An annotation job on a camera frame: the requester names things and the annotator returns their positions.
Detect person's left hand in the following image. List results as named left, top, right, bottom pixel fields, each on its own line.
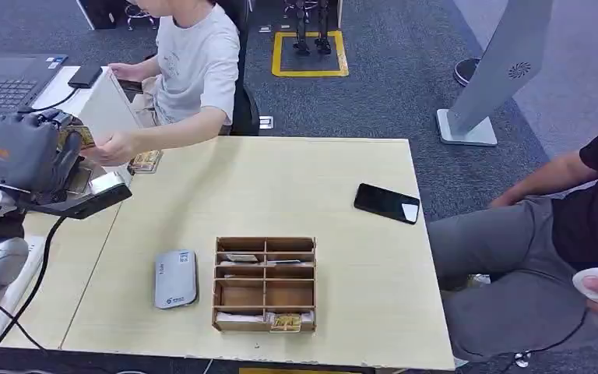
left=79, top=129, right=139, bottom=168

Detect seated person's right hand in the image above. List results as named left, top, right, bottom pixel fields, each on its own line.
left=487, top=189, right=522, bottom=210

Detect person's right hand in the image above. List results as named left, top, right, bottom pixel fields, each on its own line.
left=107, top=62, right=134, bottom=81

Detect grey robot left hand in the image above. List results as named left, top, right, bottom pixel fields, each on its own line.
left=0, top=109, right=86, bottom=206

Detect printed playing card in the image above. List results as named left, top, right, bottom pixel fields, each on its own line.
left=59, top=125, right=97, bottom=151

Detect black power adapter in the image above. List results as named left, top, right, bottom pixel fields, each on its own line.
left=67, top=63, right=104, bottom=90

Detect white cabinet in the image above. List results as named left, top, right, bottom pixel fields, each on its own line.
left=30, top=65, right=142, bottom=179

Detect chrome chair base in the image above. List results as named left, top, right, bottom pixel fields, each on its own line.
left=124, top=3, right=157, bottom=31

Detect black cabinet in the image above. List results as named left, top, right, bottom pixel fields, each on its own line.
left=76, top=0, right=131, bottom=31

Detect person beside the desk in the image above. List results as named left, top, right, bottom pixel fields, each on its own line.
left=427, top=111, right=598, bottom=365

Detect dark laptop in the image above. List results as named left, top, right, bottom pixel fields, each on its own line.
left=0, top=51, right=69, bottom=125

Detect person at laptop desk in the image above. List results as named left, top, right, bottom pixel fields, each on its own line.
left=79, top=0, right=242, bottom=168

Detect black smartphone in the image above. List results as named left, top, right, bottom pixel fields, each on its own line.
left=353, top=182, right=422, bottom=226

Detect black office chair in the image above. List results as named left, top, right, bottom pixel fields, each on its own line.
left=215, top=0, right=262, bottom=137

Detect grey slanted floor stand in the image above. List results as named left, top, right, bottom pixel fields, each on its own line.
left=435, top=0, right=557, bottom=148

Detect black round floor object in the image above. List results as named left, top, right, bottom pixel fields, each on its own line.
left=452, top=58, right=481, bottom=88

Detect black robot legs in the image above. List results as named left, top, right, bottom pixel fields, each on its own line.
left=284, top=0, right=334, bottom=57

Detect wooden card box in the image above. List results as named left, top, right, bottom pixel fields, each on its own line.
left=211, top=236, right=318, bottom=334

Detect white card in box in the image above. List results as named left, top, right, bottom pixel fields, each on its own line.
left=215, top=310, right=273, bottom=325

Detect gold printed card in box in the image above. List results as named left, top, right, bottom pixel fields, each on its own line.
left=269, top=313, right=304, bottom=334

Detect pale wrist camera, black bracket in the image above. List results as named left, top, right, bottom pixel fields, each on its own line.
left=17, top=171, right=134, bottom=221

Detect black adapter cable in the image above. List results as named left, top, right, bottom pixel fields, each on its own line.
left=17, top=86, right=79, bottom=115

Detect black floor cable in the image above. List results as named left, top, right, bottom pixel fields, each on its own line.
left=456, top=309, right=589, bottom=365

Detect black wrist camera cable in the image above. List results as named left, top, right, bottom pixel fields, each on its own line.
left=0, top=215, right=69, bottom=374

